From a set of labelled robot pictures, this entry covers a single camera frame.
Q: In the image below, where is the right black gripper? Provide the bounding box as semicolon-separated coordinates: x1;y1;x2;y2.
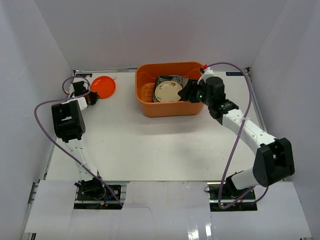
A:
178;79;213;107

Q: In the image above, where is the black floral square plate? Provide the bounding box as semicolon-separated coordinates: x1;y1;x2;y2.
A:
152;75;189;103

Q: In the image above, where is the beige floral round plate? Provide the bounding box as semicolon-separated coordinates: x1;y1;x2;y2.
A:
154;80;183;103

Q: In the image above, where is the orange round plate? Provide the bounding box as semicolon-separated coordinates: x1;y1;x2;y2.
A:
91;76;116;99

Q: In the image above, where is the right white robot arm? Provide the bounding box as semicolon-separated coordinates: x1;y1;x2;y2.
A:
178;76;295;200

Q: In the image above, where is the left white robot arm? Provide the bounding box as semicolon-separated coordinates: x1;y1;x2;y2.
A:
51;80;106;200

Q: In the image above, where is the orange plastic bin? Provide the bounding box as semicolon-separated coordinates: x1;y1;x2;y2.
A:
135;61;204;118

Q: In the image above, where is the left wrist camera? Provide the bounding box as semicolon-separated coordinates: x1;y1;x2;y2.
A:
68;82;75;98

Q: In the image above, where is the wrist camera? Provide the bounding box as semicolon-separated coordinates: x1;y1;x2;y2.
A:
197;65;215;85
68;82;75;98

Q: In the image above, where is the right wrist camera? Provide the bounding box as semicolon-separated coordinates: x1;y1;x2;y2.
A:
197;65;215;85

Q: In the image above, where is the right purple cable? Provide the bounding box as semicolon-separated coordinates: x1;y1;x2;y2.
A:
203;61;271;210

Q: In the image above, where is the purple cable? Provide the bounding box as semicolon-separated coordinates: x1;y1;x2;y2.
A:
203;61;271;210
33;76;124;208

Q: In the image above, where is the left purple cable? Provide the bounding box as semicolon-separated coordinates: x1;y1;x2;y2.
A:
33;76;124;208

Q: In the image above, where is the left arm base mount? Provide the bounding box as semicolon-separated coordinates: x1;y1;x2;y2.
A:
73;183;123;210

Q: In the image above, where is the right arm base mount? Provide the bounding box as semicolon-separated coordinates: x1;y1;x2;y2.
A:
204;182;258;213

